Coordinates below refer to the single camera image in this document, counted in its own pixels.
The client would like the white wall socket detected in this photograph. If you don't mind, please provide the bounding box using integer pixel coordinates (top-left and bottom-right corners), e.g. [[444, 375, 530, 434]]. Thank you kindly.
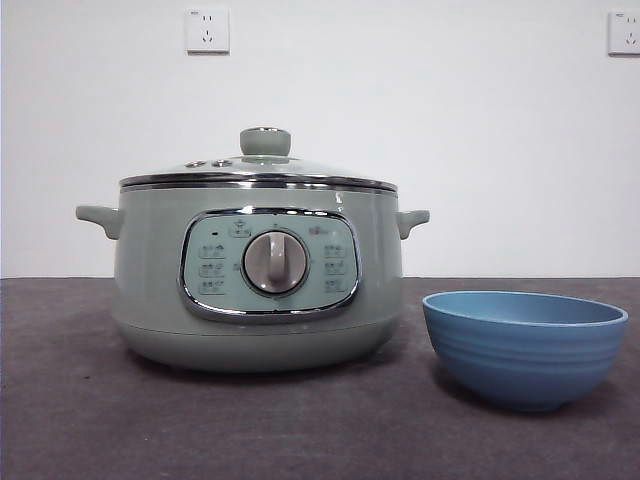
[[185, 7, 231, 55], [607, 10, 640, 56]]

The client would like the blue ribbed bowl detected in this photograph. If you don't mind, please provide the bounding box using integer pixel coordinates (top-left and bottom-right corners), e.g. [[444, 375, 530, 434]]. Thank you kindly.
[[422, 290, 630, 413]]

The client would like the glass lid with green knob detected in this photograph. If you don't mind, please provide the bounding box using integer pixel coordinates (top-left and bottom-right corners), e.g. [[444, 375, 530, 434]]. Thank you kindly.
[[118, 127, 400, 194]]

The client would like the pale green electric steamer pot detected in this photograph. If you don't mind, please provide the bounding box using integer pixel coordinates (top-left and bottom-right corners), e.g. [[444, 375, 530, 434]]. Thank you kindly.
[[75, 184, 431, 374]]

